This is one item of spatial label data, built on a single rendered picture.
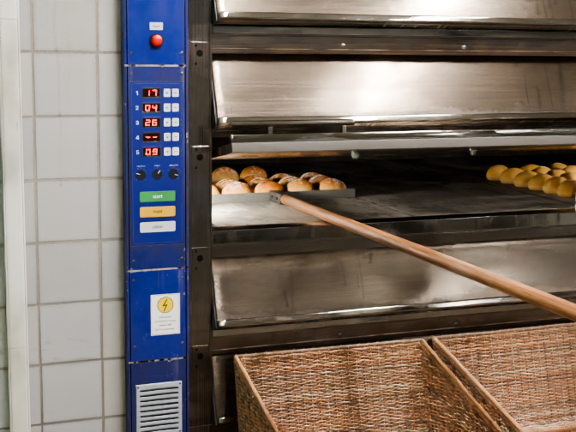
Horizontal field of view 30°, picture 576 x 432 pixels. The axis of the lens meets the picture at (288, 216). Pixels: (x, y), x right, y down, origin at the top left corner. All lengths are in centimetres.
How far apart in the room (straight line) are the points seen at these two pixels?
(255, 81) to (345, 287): 61
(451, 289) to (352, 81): 66
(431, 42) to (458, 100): 18
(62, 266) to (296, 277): 62
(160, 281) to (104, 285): 14
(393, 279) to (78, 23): 109
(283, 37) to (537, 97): 78
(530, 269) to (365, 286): 53
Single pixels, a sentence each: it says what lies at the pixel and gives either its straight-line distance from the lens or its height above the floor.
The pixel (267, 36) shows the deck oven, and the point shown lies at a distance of 277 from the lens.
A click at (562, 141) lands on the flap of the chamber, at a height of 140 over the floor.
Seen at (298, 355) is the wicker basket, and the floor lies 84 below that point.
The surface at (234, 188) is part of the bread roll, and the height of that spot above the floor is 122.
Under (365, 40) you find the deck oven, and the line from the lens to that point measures 288.
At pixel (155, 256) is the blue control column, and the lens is 270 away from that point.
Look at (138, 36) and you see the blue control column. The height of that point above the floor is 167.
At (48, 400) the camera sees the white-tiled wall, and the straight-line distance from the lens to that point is 277.
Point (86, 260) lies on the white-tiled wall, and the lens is 270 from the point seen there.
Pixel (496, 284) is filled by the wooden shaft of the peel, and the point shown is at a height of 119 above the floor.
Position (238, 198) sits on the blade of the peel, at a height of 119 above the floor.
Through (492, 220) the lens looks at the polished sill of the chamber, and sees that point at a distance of 310.
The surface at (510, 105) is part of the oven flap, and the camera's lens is 308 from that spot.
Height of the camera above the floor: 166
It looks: 9 degrees down
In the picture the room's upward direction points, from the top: 1 degrees clockwise
